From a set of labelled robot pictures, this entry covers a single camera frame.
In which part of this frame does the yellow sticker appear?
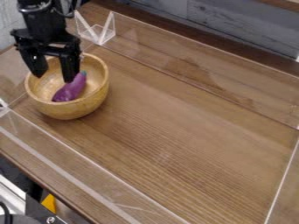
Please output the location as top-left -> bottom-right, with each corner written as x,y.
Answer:
41,194 -> 57,214

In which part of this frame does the clear acrylic table barrier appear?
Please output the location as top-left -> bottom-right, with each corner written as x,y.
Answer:
0,16 -> 299,224

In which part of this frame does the purple toy eggplant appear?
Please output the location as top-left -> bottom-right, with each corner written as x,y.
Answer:
51,71 -> 87,102

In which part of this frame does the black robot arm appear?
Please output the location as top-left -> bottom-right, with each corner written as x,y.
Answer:
11,0 -> 80,83

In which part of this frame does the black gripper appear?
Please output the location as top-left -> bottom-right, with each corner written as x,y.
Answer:
11,8 -> 80,83

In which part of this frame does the black metal equipment base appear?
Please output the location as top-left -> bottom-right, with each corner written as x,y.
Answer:
24,195 -> 72,224

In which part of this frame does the brown wooden bowl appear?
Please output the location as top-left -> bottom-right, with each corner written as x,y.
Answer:
24,53 -> 109,120

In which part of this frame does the black cable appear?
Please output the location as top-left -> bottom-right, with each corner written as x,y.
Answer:
0,201 -> 13,224

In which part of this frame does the clear acrylic corner bracket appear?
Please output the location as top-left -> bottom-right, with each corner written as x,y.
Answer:
75,11 -> 116,46

